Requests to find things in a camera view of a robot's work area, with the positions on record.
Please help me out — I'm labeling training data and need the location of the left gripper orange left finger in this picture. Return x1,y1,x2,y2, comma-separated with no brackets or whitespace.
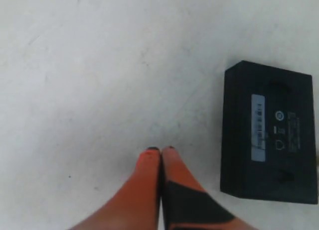
72,147,160,230

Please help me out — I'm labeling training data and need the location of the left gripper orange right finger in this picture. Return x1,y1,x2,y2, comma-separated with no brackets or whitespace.
161,146,255,230

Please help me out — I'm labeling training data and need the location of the black rectangular adapter box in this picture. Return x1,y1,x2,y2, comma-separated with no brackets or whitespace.
220,61,319,205

